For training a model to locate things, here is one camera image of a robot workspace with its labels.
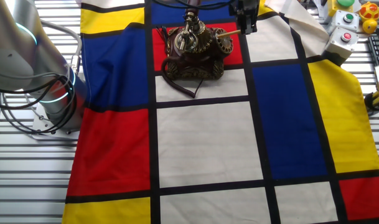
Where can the colour block tablecloth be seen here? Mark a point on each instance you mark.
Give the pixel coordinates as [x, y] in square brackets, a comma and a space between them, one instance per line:
[208, 143]

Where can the yellow and black clamp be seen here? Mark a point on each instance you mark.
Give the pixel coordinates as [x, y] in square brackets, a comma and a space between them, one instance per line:
[374, 101]

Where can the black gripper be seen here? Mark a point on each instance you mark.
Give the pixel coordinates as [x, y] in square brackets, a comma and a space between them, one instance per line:
[245, 7]

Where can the short wooden stick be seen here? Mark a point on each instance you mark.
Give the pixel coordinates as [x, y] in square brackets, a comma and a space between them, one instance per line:
[228, 33]

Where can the antique rotary phone base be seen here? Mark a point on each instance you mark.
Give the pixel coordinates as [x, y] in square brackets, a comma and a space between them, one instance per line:
[192, 67]

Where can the orange and yellow toy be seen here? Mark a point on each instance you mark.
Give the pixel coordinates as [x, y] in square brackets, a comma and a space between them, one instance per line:
[369, 12]

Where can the yellow box with green button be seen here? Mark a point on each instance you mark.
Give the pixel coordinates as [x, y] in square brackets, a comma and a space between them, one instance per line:
[334, 9]

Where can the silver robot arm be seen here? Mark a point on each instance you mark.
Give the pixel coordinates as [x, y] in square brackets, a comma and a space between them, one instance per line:
[8, 68]

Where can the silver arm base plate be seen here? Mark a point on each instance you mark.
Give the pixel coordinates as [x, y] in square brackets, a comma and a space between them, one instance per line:
[41, 124]

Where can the grey box with green button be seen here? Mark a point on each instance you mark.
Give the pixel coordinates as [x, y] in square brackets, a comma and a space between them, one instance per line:
[338, 21]

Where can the grey box with red button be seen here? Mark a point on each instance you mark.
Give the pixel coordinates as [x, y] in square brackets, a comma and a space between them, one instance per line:
[338, 46]

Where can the brass and red phone handset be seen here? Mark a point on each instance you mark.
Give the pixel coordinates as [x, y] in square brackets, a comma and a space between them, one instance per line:
[192, 7]

